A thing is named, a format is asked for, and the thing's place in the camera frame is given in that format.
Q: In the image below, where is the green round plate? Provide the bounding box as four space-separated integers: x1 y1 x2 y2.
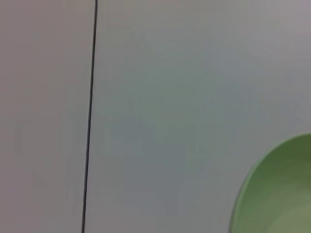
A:
228 133 311 233

